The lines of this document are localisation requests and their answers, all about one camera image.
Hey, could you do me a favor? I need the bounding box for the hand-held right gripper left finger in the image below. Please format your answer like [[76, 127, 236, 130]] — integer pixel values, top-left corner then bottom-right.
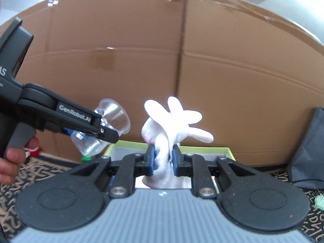
[[69, 144, 156, 199]]

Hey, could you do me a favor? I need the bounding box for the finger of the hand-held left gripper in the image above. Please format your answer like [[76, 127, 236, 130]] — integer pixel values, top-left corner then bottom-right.
[[38, 97, 119, 144]]

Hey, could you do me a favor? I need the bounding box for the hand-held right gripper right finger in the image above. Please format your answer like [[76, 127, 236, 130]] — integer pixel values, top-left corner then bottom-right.
[[172, 144, 257, 199]]

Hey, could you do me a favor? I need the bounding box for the clear plastic cup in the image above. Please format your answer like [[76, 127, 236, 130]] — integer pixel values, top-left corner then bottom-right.
[[93, 98, 131, 135], [70, 131, 110, 157]]

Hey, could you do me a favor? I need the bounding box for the green-edged cardboard storage box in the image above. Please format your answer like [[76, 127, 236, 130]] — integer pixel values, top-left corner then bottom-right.
[[102, 142, 236, 190]]

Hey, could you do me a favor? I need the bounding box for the white cotton glove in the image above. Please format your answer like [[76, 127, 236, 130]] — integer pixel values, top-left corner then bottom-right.
[[141, 96, 214, 190]]

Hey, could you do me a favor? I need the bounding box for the person's left hand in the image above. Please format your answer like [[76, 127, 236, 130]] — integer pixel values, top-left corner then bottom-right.
[[0, 136, 40, 185]]

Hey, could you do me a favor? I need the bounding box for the red and white item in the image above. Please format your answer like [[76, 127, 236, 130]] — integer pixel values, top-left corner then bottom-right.
[[24, 145, 41, 158]]

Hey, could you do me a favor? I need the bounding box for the large brown cardboard box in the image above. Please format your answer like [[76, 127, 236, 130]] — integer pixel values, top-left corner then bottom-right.
[[0, 0, 324, 168]]

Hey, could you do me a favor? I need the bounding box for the dark grey fabric bag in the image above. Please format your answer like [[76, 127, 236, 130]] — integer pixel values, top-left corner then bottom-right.
[[288, 106, 324, 190]]

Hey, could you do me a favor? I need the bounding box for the pale green crumpled wrapper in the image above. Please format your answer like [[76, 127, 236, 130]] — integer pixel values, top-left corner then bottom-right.
[[314, 193, 324, 211]]

